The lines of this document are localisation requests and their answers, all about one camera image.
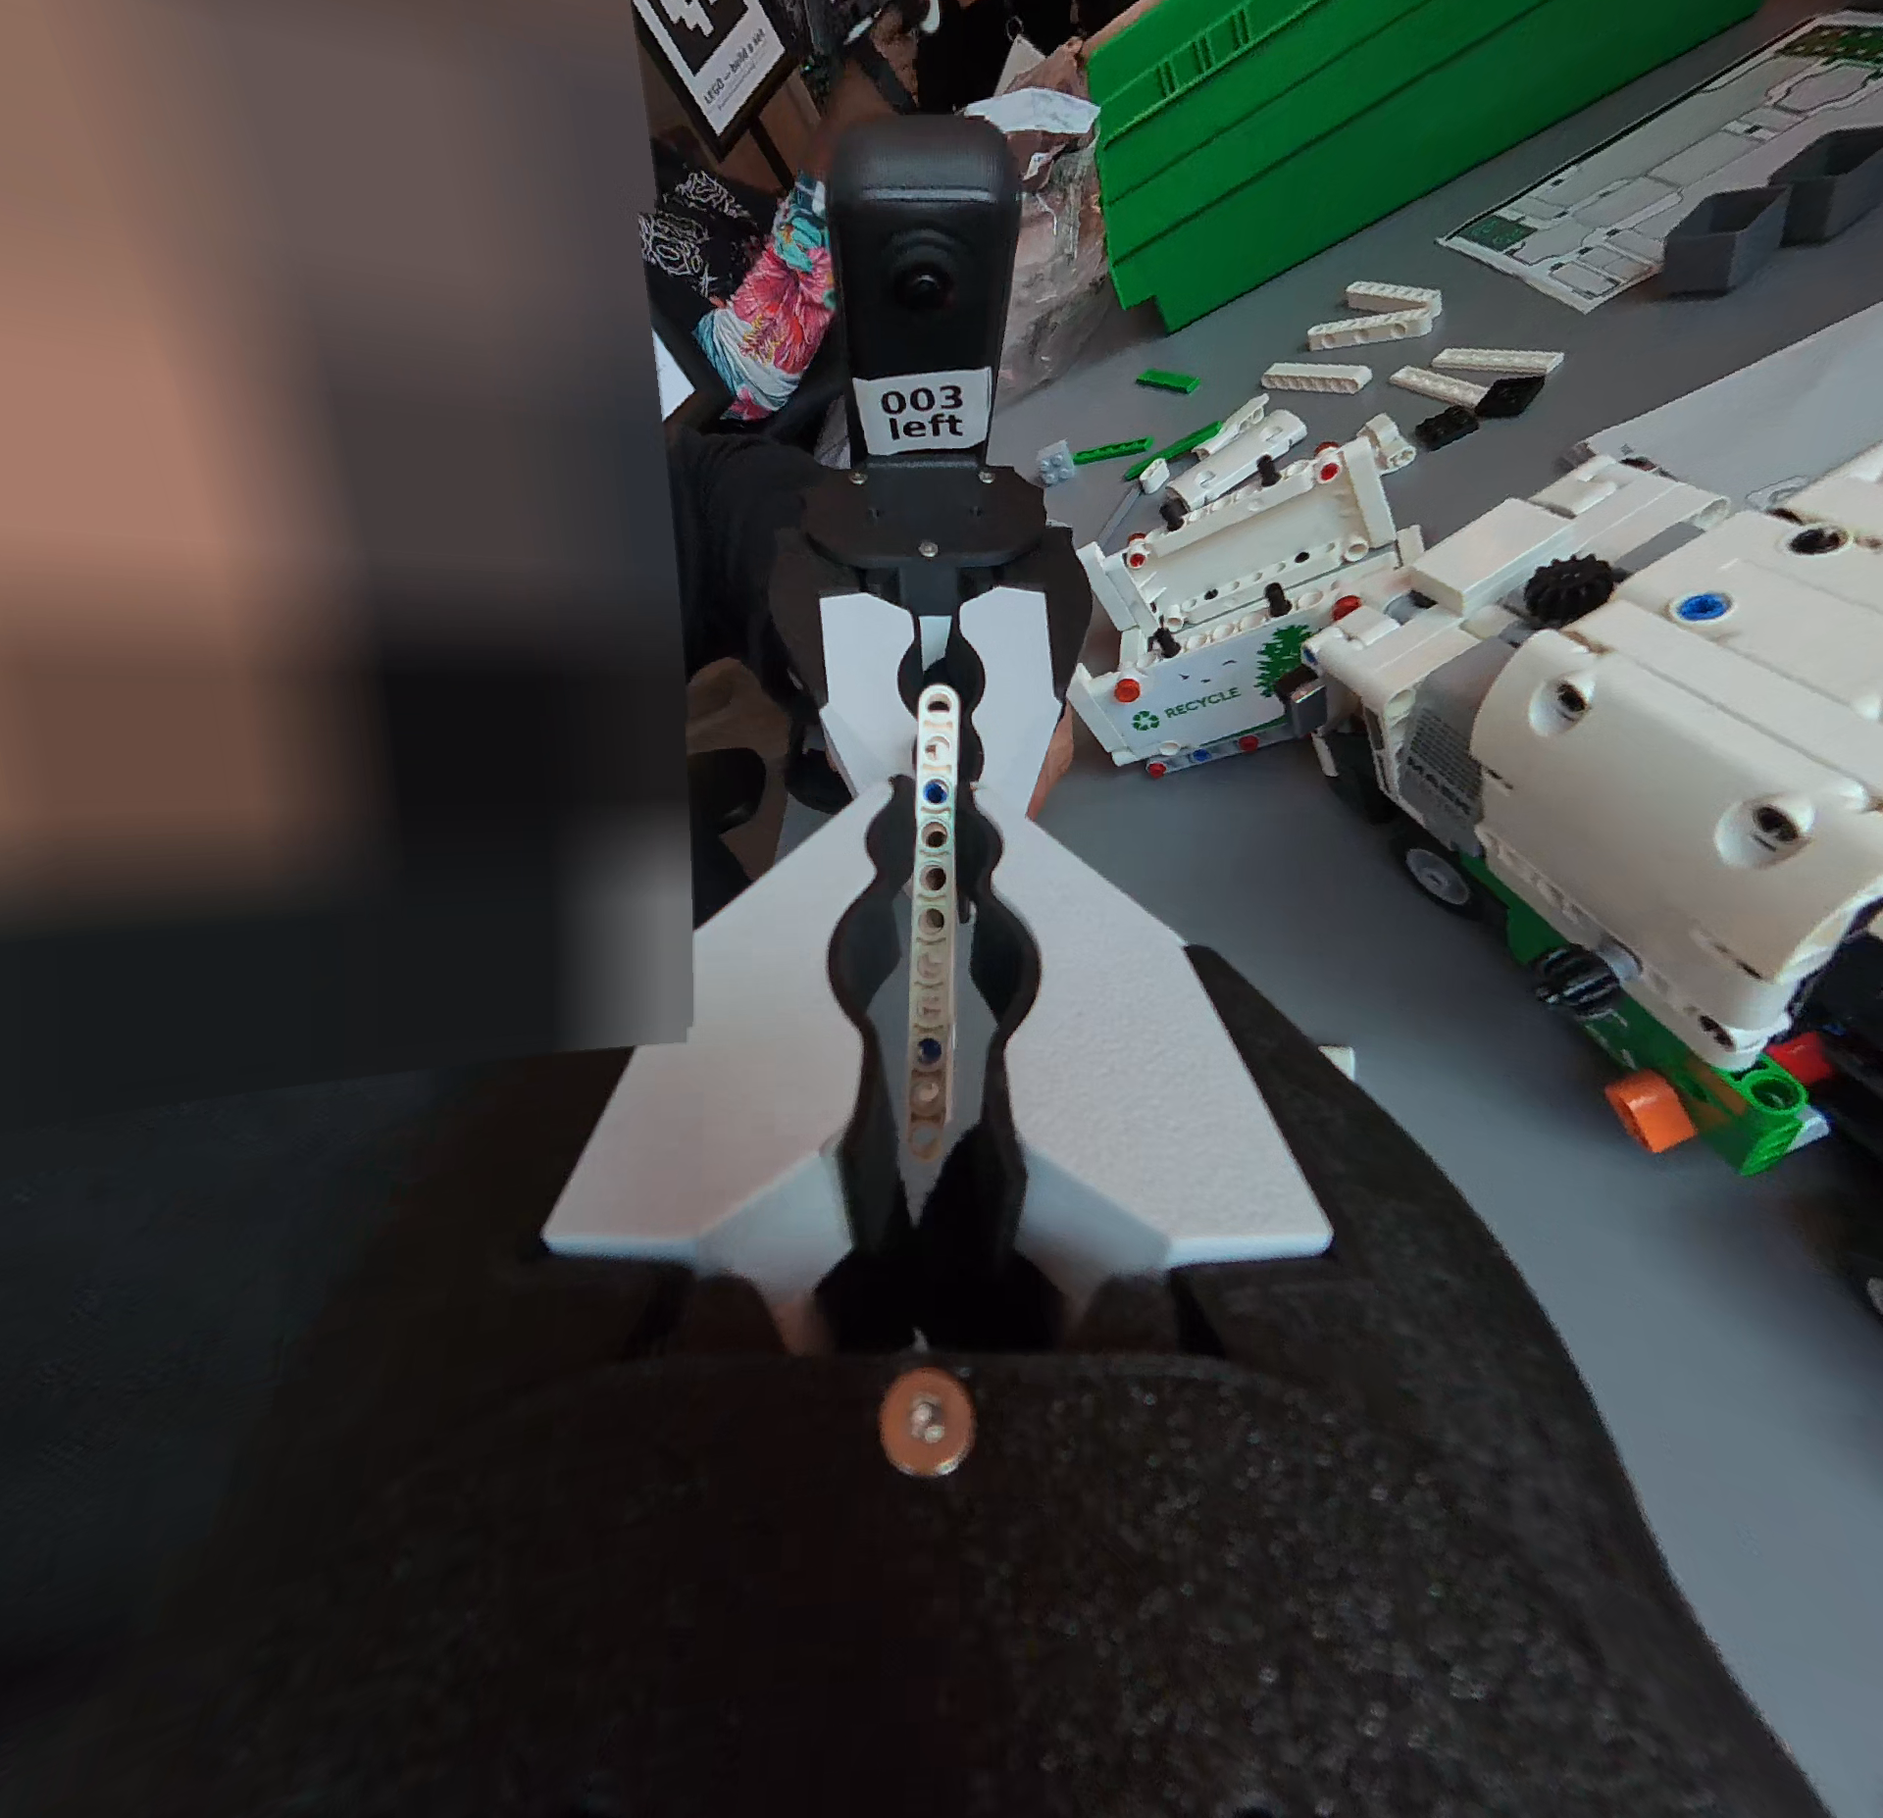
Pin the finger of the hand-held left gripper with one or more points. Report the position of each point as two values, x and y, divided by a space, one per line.
854 672
1023 672

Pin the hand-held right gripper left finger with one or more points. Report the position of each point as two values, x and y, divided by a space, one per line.
706 1113

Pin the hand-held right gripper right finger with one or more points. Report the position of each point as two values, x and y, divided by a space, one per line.
1149 1113

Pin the long white lego beam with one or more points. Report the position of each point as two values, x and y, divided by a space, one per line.
934 893

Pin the person's left forearm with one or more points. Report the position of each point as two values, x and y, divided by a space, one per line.
722 552

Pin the white lego recycling container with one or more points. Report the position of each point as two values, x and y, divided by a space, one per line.
1221 627

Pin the light grey small lego brick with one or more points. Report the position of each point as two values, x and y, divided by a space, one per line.
1053 463

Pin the green lego piece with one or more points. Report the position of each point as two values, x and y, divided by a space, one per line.
1183 446
1168 381
1111 452

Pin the group of loose lego beams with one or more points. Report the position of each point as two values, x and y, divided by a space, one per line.
1383 331

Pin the black lego piece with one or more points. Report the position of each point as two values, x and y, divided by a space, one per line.
1449 429
1509 398

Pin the white green lego truck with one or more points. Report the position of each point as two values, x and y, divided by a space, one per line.
1617 759

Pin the crumpled clear plastic bags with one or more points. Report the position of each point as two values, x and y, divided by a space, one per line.
1053 215

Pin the floral printed fabric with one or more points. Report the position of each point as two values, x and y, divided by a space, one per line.
780 289

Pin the black office chair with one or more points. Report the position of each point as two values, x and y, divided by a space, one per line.
737 833

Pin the black white patterned fabric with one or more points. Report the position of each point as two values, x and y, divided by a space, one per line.
691 245

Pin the black framed marker sign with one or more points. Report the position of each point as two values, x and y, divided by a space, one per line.
706 9

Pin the green plastic bin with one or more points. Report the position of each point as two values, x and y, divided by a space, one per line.
1400 112

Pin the person's black clothing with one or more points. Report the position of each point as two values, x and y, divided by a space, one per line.
222 1408

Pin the green white printed sheet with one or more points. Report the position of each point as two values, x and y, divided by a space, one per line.
1617 173

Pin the small grey plastic tray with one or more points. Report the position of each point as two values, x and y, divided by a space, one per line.
1832 179
1722 236

